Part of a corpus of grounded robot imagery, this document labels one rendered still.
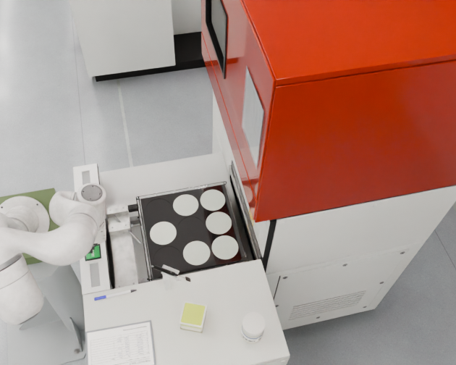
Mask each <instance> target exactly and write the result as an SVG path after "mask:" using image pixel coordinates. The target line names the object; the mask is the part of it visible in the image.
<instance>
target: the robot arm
mask: <svg viewBox="0 0 456 365"><path fill-rule="evenodd" d="M105 206H106V191H105V190H104V188H103V187H102V186H100V185H99V184H96V183H87V184H84V185H82V186H81V187H80V188H79V189H78V191H77V192H72V191H64V190H62V191H58V192H56V193H55V194H54V196H53V197H52V199H51V201H50V204H49V214H50V217H51V219H52V221H53V222H54V223H55V224H57V225H59V226H60V227H59V228H57V229H55V230H52V231H50V232H48V229H49V225H50V219H49V215H48V212H47V210H46V208H45V207H44V206H43V204H42V203H40V202H39V201H37V200H35V199H34V198H31V197H27V196H15V197H12V198H9V199H7V200H6V201H5V202H3V203H2V204H1V205H0V318H1V319H2V320H3V321H4V322H6V323H7V324H11V325H18V324H23V323H26V322H28V321H30V320H31V319H33V318H34V317H35V316H37V315H38V313H39V312H40V311H41V309H42V307H43V294H42V292H41V290H40V288H39V287H38V284H37V282H36V281H35V278H34V277H33V275H32V273H31V271H30V270H29V268H28V266H27V262H26V260H25V258H24V256H23V255H22V253H27V254H29V255H31V256H33V257H35V258H37V259H39V260H41V261H43V262H46V263H47V264H52V265H56V266H65V265H69V264H73V263H75V262H76V261H79V260H81V259H82V258H83V257H84V256H86V255H87V254H88V253H93V250H95V247H96V244H98V243H103V242H105V241H106V223H105V220H104V219H105V218H106V215H105Z"/></svg>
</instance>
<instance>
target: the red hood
mask: <svg viewBox="0 0 456 365"><path fill-rule="evenodd" d="M201 30H202V32H201V46H202V55H203V60H204V62H205V65H206V69H207V72H208V76H209V79H210V81H211V85H212V88H213V91H214V95H215V97H216V102H217V104H218V107H219V111H220V114H221V118H222V121H223V123H224V127H225V130H226V133H227V137H228V140H229V144H230V146H231V149H232V153H233V156H234V159H235V163H236V165H237V170H238V172H239V175H240V179H241V182H242V186H243V189H244V191H245V195H246V198H247V201H248V205H249V207H250V212H251V214H252V217H253V220H254V221H255V223H256V222H264V221H268V220H272V219H279V218H283V217H291V216H295V215H298V214H306V213H310V212H314V211H321V210H325V209H332V208H337V207H341V206H347V205H352V204H359V203H363V202H367V201H374V200H378V199H383V198H389V197H393V196H401V195H405V194H409V193H416V192H420V191H424V190H431V189H435V188H443V187H447V186H451V185H456V0H201Z"/></svg>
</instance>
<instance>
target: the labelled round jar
mask: <svg viewBox="0 0 456 365"><path fill-rule="evenodd" d="M264 328H265V320H264V318H263V317H262V315H260V314H259V313H257V312H250V313H248V314H246V315H245V317H244V318H243V321H242V328H241V335H242V338H243V340H244V341H245V342H247V343H257V342H258V341H260V339H261V338H262V336H263V331H264Z"/></svg>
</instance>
